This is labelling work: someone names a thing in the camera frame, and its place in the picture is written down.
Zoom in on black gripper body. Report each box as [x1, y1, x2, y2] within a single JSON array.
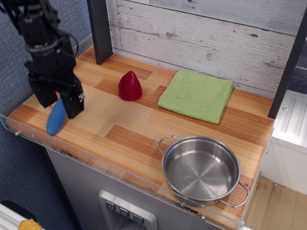
[[25, 33, 82, 93]]

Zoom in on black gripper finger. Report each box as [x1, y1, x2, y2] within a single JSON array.
[[28, 77, 58, 108], [60, 86, 85, 119]]

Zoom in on blue handled metal spoon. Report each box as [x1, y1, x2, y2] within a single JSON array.
[[46, 98, 66, 136]]

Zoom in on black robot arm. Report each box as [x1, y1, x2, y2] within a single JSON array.
[[0, 0, 84, 119]]

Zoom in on red strawberry shaped toy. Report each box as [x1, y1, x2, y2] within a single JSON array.
[[118, 71, 142, 101]]

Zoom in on clear acrylic table guard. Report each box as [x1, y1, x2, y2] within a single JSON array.
[[0, 34, 275, 229]]

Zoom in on grey cabinet with dispenser panel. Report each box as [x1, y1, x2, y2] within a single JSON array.
[[47, 149, 217, 230]]

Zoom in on yellow black object corner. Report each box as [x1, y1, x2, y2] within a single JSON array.
[[0, 200, 44, 230]]

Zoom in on green folded cloth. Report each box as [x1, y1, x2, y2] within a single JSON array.
[[158, 70, 233, 124]]

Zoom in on stainless steel pot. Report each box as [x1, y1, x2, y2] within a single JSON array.
[[157, 136, 249, 208]]

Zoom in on white ribbed side unit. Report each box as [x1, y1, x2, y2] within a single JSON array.
[[260, 90, 307, 194]]

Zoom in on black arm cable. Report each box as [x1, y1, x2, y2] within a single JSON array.
[[57, 30, 80, 58]]

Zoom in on dark left vertical post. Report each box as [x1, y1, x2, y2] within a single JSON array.
[[87, 0, 113, 65]]

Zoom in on dark vertical post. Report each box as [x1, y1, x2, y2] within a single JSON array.
[[268, 9, 307, 119], [87, 0, 113, 65]]

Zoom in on dark right vertical post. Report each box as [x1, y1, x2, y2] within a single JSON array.
[[268, 9, 307, 119]]

